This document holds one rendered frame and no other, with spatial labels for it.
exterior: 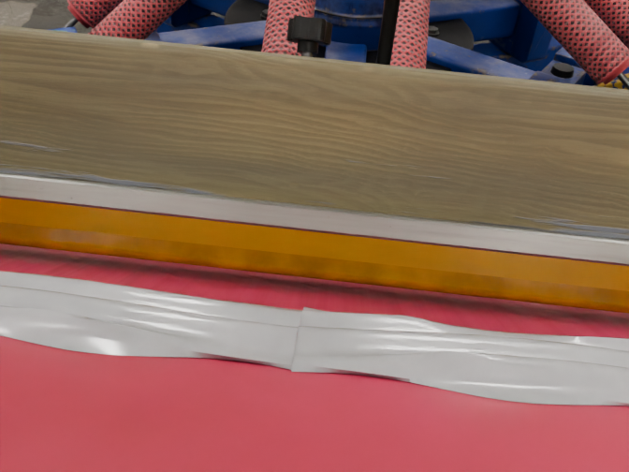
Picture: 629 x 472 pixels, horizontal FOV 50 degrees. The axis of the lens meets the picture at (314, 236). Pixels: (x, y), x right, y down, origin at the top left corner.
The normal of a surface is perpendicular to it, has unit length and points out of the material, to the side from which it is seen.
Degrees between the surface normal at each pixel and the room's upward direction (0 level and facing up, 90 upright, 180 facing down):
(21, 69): 56
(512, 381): 1
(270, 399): 32
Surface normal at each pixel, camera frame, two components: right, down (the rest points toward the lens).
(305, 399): 0.11, -0.98
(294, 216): -0.04, 0.11
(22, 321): 0.01, -0.67
